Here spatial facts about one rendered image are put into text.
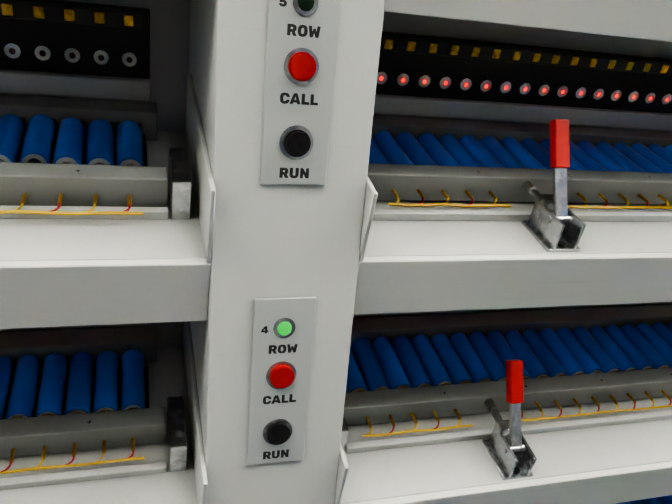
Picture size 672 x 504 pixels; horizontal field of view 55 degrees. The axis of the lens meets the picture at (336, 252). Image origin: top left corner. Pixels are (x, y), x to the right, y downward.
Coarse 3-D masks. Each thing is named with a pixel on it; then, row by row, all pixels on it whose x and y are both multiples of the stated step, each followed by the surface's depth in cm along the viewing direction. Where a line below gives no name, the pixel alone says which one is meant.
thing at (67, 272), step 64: (192, 128) 47; (192, 192) 46; (0, 256) 36; (64, 256) 37; (128, 256) 38; (192, 256) 39; (0, 320) 37; (64, 320) 39; (128, 320) 40; (192, 320) 41
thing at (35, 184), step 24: (0, 168) 40; (24, 168) 40; (48, 168) 40; (72, 168) 41; (96, 168) 41; (120, 168) 42; (144, 168) 42; (0, 192) 39; (24, 192) 40; (48, 192) 40; (72, 192) 41; (96, 192) 41; (120, 192) 41; (144, 192) 42
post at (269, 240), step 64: (192, 0) 50; (256, 0) 35; (384, 0) 37; (192, 64) 50; (256, 64) 36; (256, 128) 37; (256, 192) 38; (320, 192) 39; (256, 256) 40; (320, 256) 41; (320, 320) 42; (320, 384) 44; (320, 448) 45
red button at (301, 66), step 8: (296, 56) 36; (304, 56) 36; (288, 64) 36; (296, 64) 36; (304, 64) 36; (312, 64) 36; (296, 72) 36; (304, 72) 36; (312, 72) 36; (304, 80) 37
